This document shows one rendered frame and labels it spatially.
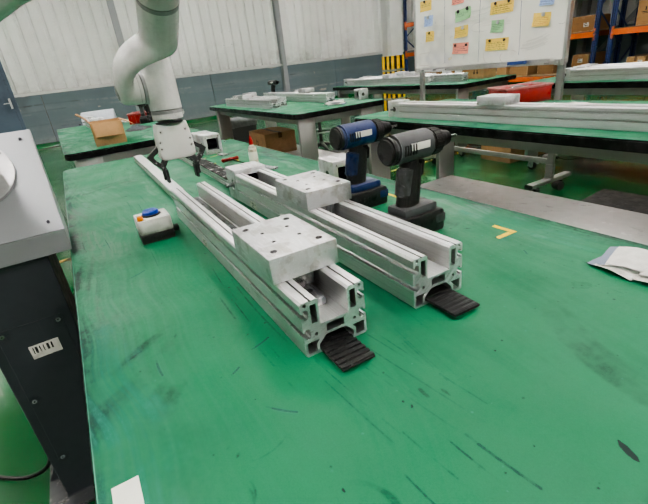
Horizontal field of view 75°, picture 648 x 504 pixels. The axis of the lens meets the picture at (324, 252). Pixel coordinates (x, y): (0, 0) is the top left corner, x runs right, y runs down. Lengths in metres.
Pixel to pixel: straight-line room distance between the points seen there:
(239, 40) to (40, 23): 4.59
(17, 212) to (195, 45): 11.59
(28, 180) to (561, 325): 1.21
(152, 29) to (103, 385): 0.77
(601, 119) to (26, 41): 11.49
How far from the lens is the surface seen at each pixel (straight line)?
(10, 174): 1.32
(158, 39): 1.14
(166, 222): 1.13
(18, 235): 1.25
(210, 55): 12.75
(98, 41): 12.29
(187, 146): 1.30
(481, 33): 4.00
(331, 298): 0.63
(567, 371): 0.59
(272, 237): 0.66
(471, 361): 0.58
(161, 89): 1.26
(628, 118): 2.01
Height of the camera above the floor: 1.14
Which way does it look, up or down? 24 degrees down
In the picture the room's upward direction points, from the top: 7 degrees counter-clockwise
